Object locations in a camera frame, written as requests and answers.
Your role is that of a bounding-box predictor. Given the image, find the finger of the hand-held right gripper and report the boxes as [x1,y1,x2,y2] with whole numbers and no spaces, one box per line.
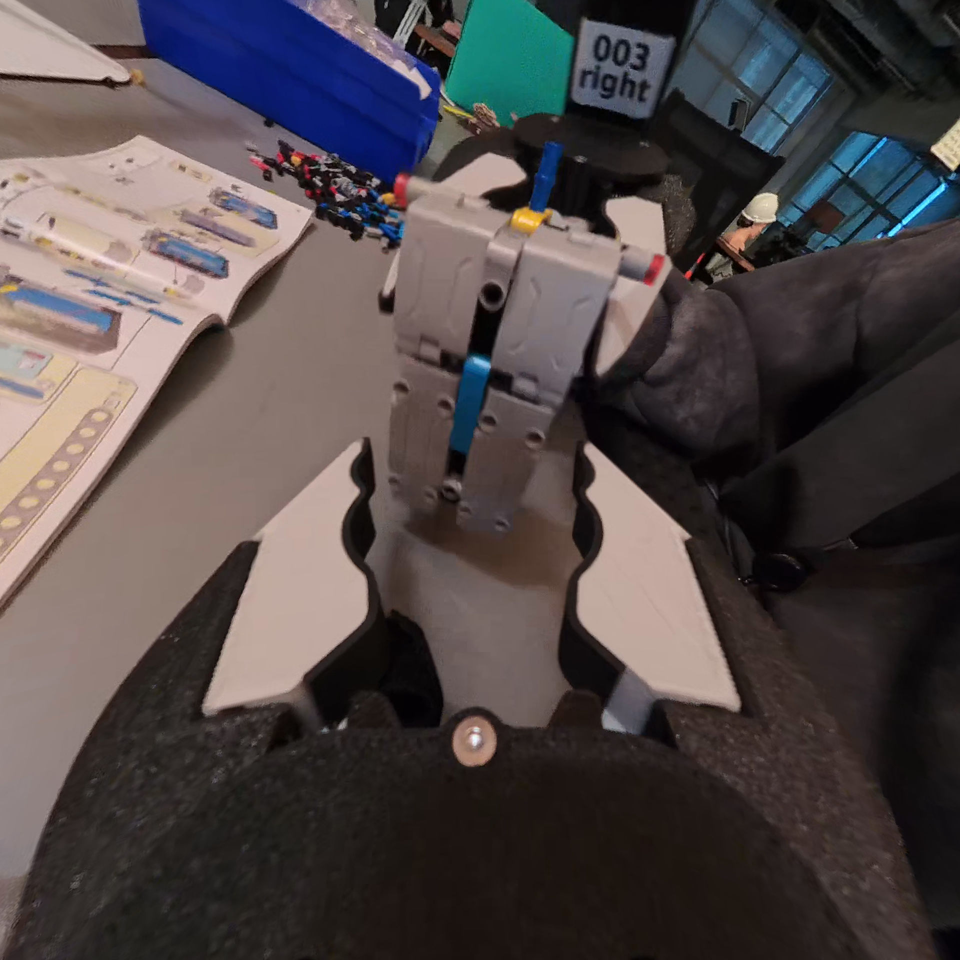
[432,150,520,205]
[594,195,673,379]

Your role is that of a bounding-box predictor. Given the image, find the teal board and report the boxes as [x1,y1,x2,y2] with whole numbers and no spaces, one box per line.
[446,0,576,133]

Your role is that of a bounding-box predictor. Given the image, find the white desk stand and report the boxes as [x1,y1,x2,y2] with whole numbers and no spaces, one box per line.
[0,0,136,87]

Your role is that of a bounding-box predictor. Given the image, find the blue plastic bin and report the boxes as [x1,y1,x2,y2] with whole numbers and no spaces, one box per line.
[138,0,447,184]

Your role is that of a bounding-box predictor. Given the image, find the grey blue toy brick assembly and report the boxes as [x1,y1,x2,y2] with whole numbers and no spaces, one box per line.
[378,143,672,538]

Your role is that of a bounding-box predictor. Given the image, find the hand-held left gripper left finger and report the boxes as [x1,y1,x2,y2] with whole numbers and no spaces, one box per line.
[203,440,399,729]

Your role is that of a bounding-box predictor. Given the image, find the pile of small toy bricks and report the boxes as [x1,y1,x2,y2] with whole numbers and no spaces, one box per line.
[245,140,409,246]

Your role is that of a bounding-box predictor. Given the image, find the person's right forearm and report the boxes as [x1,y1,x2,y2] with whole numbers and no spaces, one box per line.
[593,225,960,496]

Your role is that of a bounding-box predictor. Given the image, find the grey desk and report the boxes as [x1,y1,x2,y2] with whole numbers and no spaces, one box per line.
[0,53,451,886]

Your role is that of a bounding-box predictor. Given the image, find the clear plastic bags of bricks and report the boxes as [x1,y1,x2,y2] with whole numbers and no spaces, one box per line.
[293,0,409,46]

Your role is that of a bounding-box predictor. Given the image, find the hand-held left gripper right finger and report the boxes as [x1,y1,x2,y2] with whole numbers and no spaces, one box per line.
[558,443,742,733]

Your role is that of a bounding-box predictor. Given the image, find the brick instruction booklet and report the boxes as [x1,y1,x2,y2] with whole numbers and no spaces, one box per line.
[0,135,316,601]

